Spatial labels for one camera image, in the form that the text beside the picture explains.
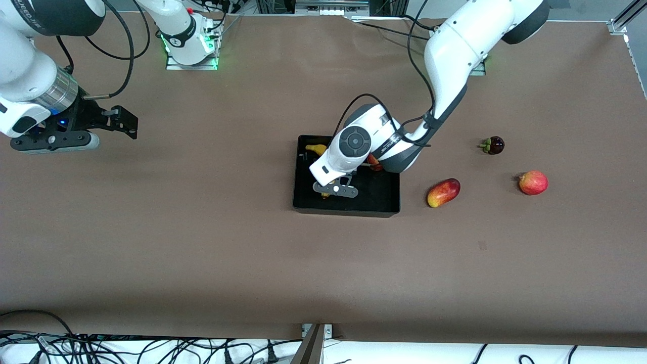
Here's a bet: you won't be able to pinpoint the black plastic box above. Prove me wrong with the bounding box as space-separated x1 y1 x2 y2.
292 134 401 218

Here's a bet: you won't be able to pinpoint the yellow banana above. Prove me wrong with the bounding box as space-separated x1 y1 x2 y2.
305 144 332 200

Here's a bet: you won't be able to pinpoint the large red apple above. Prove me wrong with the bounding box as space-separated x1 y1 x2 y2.
518 170 549 196

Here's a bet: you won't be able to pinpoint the red yellow mango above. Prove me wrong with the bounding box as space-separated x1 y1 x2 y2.
427 178 461 208

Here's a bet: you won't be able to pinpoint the table cover sheet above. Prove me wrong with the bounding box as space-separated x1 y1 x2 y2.
0 11 647 347

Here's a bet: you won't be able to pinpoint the dark purple mangosteen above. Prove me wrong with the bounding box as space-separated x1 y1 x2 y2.
478 135 505 155

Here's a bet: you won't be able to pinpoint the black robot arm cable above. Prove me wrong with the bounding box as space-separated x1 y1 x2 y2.
83 0 151 60
334 0 436 148
81 0 135 100

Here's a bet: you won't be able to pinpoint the metal frame rail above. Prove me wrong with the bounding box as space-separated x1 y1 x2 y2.
295 0 371 17

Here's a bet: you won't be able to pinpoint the dark grey post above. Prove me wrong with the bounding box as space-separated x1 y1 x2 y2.
290 324 324 364

